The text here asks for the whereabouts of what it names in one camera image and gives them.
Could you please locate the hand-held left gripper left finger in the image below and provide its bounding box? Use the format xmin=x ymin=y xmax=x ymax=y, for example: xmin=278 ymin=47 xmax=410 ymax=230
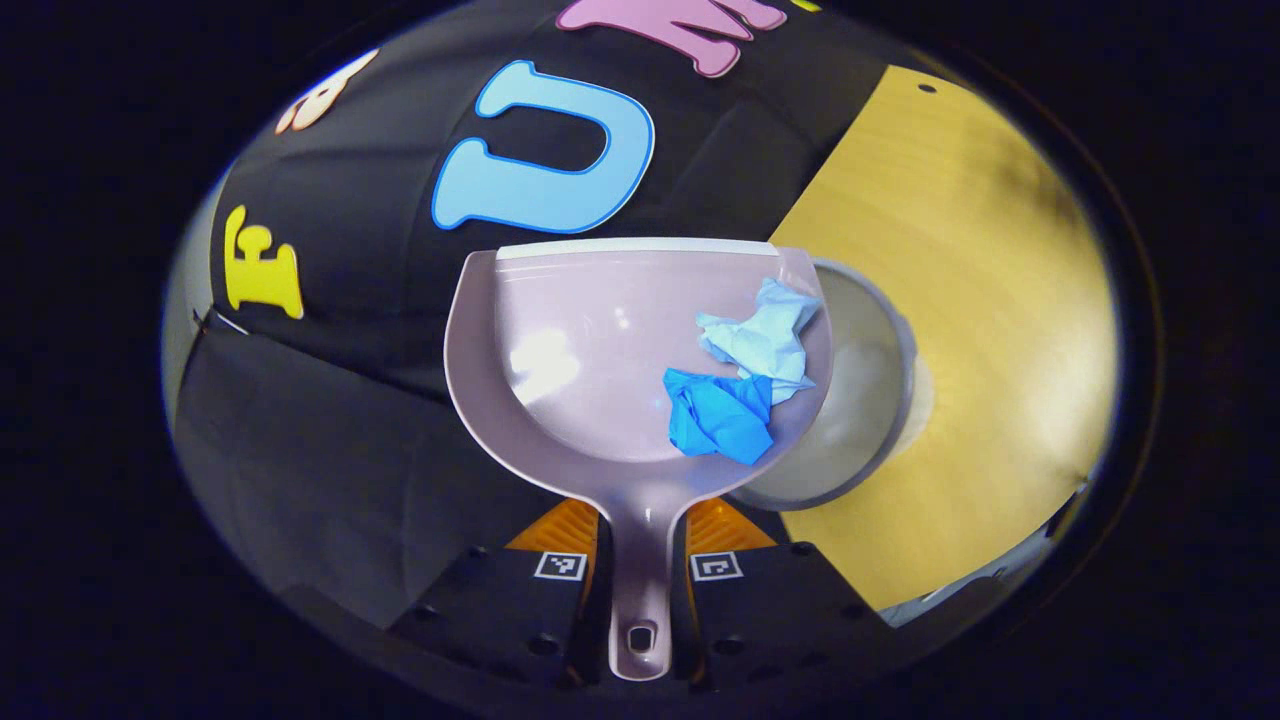
xmin=388 ymin=498 xmax=611 ymax=691

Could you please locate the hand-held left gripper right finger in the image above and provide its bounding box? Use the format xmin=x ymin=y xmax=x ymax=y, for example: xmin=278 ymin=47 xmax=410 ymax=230
xmin=672 ymin=497 xmax=901 ymax=691

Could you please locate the dark blue trash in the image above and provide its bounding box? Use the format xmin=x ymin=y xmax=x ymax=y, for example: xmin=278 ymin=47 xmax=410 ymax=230
xmin=663 ymin=367 xmax=776 ymax=467

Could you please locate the light blue trash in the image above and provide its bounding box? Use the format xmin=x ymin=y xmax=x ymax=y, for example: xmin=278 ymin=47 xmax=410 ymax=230
xmin=696 ymin=277 xmax=824 ymax=405

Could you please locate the lavender plastic dustpan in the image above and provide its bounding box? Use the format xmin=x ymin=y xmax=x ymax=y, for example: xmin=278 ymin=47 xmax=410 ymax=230
xmin=444 ymin=238 xmax=833 ymax=683

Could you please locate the wooden desktop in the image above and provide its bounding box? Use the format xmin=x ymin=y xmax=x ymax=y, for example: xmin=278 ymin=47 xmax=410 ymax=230
xmin=770 ymin=65 xmax=1119 ymax=613

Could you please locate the black backdrop cloth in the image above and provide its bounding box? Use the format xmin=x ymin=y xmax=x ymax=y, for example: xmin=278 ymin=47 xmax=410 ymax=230
xmin=172 ymin=0 xmax=893 ymax=633

